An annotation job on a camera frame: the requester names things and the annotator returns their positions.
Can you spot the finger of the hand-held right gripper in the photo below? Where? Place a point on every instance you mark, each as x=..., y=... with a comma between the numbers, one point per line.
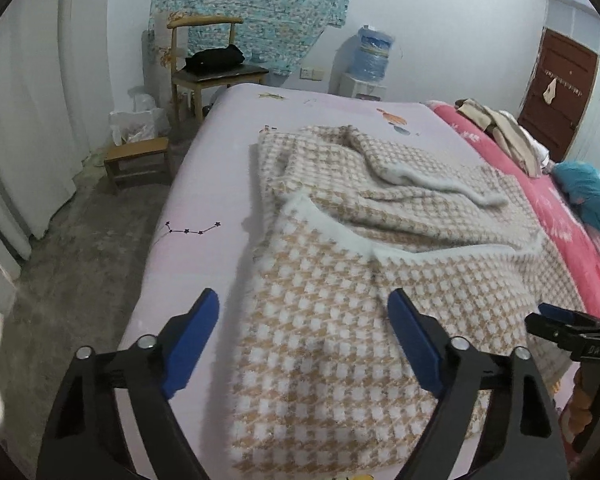
x=550, y=332
x=562, y=312

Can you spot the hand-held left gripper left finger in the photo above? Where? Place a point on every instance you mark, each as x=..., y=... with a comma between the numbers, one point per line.
x=190, y=345

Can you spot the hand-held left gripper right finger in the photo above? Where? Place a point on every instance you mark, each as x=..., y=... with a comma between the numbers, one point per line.
x=415, y=345

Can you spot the beige houndstooth coat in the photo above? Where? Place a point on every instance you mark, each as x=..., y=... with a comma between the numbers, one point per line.
x=330, y=310

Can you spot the beige clothes pile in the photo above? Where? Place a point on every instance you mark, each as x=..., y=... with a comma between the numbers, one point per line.
x=510, y=135

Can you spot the person's right hand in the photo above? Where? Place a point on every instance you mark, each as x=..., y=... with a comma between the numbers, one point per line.
x=577, y=412

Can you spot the red patterned blanket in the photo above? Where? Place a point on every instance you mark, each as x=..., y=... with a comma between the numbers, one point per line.
x=545, y=195

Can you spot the teal crumpled cloth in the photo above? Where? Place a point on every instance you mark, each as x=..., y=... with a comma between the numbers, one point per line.
x=590, y=195

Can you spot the brown wooden door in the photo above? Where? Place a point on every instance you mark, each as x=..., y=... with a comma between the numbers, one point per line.
x=565, y=120

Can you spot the small wooden stool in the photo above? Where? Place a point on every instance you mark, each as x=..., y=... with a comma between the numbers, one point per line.
x=135, y=150

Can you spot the small cream hanging cloth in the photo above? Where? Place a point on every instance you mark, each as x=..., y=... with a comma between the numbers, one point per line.
x=550, y=92

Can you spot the clear plastic bag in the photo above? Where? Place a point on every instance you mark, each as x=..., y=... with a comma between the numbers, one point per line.
x=135, y=122

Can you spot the white water dispenser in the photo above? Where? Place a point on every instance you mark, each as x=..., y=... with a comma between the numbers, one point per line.
x=360, y=87

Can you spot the wooden chair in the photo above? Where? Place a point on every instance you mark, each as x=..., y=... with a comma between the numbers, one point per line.
x=215, y=79

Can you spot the black bag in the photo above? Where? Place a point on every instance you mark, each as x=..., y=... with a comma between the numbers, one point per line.
x=215, y=59

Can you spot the white curtain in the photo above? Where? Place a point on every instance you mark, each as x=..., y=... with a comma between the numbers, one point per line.
x=20, y=110

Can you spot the blue water bottle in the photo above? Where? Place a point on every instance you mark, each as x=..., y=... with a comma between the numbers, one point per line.
x=372, y=55

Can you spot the small teal cup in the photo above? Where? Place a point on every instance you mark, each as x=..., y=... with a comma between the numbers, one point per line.
x=257, y=56

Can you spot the floral patterned cloth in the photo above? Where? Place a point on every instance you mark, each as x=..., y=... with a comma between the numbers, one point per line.
x=160, y=45

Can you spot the teal patterned hanging cloth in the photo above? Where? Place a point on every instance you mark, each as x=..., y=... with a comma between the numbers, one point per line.
x=260, y=0

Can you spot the wall socket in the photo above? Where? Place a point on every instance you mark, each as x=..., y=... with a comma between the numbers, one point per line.
x=312, y=73

